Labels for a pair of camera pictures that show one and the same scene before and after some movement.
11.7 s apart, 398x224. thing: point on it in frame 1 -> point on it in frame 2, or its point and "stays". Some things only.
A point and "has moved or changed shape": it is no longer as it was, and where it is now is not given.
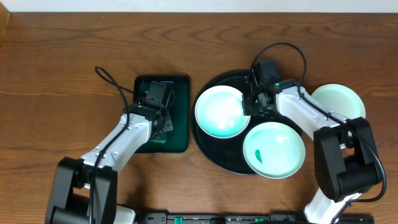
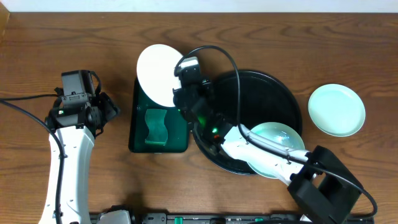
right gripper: [248, 109] -> [211, 91]
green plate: [341, 99] stays
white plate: [219, 112] has moved or changed shape
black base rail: [273, 218] stays
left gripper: [166, 125] -> [107, 107]
